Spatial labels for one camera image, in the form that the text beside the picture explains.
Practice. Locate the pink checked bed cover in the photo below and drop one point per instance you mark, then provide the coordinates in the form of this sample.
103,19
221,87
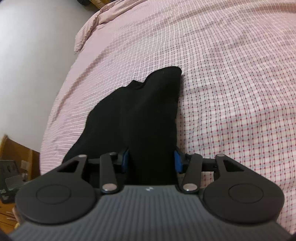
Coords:
238,66

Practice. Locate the black small garment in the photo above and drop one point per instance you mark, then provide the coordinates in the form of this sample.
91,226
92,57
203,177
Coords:
141,119

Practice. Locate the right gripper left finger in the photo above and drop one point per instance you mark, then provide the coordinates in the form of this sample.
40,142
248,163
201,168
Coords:
81,175

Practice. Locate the wooden bedside furniture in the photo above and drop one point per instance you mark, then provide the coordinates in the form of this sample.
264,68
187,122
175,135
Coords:
28,163

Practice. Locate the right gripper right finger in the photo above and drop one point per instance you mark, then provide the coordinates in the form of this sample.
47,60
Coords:
228,174

